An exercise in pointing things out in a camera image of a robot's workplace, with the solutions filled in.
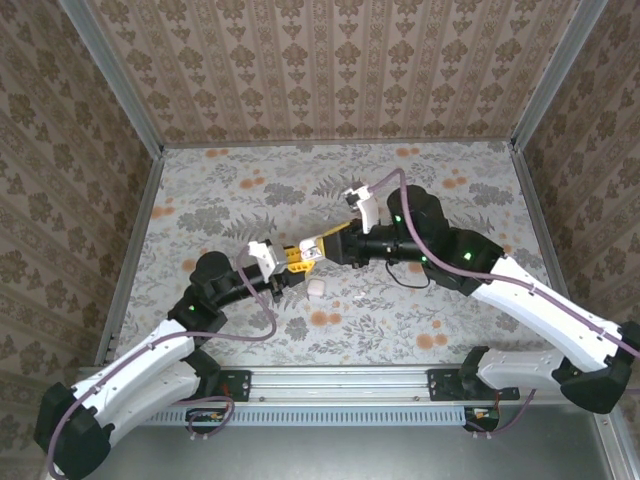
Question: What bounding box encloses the thin black cable loop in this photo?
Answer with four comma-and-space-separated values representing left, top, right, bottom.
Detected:
387, 257, 432, 290

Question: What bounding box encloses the black connector box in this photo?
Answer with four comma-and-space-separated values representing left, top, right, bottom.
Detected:
187, 407, 236, 436
463, 406, 502, 432

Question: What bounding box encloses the floral patterned table cover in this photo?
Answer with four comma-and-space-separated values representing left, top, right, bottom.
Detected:
102, 141, 586, 369

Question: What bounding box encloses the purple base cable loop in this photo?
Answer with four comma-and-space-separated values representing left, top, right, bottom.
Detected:
185, 395, 236, 442
464, 387, 540, 442

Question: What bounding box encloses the grey slotted cable duct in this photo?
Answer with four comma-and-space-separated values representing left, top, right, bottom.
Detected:
149, 405, 469, 427

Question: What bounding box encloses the grey metal shelf plate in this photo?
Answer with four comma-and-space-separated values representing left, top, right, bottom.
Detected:
39, 404, 631, 480

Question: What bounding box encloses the aluminium frame post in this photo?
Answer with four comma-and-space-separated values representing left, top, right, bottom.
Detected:
509, 0, 611, 149
58, 0, 166, 157

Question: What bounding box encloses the thin aluminium frame rail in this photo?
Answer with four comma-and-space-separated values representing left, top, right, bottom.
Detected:
162, 141, 516, 150

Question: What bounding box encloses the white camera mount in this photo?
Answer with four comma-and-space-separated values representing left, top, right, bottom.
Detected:
248, 241, 275, 277
355, 191, 382, 235

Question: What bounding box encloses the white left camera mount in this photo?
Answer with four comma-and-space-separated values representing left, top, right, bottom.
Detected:
248, 241, 275, 277

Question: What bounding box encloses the short aluminium frame rail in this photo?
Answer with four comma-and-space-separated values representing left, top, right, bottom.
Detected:
592, 399, 640, 480

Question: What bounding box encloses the white earbud charging case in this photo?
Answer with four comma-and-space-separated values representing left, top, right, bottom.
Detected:
298, 238, 322, 264

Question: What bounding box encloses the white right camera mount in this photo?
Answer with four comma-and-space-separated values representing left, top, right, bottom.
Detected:
355, 191, 382, 235

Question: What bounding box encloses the wide aluminium extrusion beam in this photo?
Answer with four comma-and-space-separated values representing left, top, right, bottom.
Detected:
74, 366, 616, 405

